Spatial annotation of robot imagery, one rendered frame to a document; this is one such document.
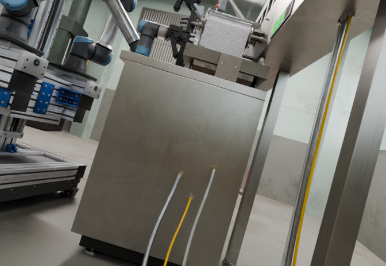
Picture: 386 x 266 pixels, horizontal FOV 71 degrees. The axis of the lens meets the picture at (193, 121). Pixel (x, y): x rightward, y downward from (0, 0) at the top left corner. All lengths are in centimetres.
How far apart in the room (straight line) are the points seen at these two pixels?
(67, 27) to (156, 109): 438
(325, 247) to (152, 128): 76
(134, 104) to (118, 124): 11
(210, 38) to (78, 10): 448
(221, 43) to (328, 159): 357
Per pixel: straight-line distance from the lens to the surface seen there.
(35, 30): 180
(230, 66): 125
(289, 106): 516
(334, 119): 485
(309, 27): 116
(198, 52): 127
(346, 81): 502
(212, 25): 154
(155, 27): 150
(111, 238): 127
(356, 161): 75
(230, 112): 117
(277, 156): 504
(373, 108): 78
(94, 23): 663
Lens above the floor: 62
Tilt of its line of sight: 3 degrees up
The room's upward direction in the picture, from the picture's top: 17 degrees clockwise
